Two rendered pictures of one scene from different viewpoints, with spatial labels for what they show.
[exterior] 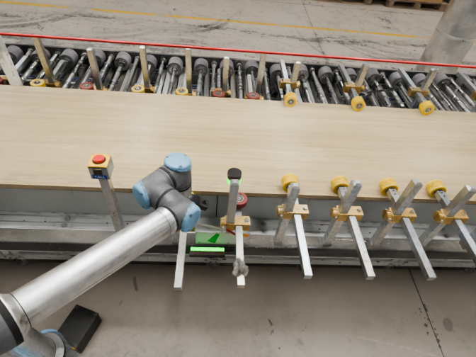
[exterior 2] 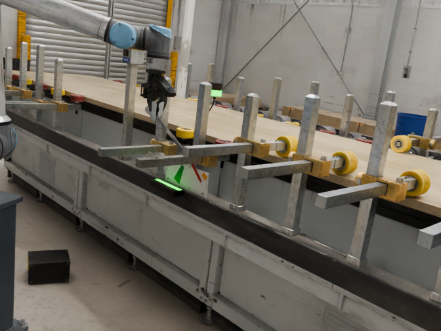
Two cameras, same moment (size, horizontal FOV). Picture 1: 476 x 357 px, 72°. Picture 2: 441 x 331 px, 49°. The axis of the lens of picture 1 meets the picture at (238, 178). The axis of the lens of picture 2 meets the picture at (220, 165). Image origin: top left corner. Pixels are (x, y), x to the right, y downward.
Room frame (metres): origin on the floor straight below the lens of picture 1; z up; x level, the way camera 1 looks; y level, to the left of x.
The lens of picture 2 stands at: (-0.18, -1.50, 1.26)
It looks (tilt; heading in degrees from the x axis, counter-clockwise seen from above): 13 degrees down; 52
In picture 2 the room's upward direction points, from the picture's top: 7 degrees clockwise
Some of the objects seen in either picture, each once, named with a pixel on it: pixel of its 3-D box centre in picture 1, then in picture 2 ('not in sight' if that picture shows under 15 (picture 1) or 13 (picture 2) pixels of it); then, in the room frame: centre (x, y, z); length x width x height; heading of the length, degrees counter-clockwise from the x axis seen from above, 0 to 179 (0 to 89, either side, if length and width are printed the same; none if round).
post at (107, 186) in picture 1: (113, 208); (128, 112); (0.83, 0.52, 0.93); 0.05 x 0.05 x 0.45; 7
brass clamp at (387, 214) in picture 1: (398, 214); (379, 185); (0.98, -0.76, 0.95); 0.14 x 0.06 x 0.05; 97
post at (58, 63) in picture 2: not in sight; (57, 100); (0.75, 1.25, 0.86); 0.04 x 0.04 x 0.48; 7
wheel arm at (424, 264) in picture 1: (407, 226); (374, 189); (0.92, -0.78, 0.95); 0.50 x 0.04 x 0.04; 7
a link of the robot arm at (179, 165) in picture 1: (178, 171); (158, 41); (0.79, 0.21, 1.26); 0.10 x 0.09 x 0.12; 146
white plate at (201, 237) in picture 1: (222, 238); (185, 176); (0.87, 0.04, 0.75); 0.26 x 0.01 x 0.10; 97
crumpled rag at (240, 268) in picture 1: (240, 265); (156, 154); (0.67, -0.06, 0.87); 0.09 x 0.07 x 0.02; 7
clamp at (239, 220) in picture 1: (234, 222); (201, 156); (0.90, -0.01, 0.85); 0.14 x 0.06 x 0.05; 97
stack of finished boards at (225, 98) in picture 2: not in sight; (211, 98); (5.99, 6.89, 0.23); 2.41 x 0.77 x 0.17; 7
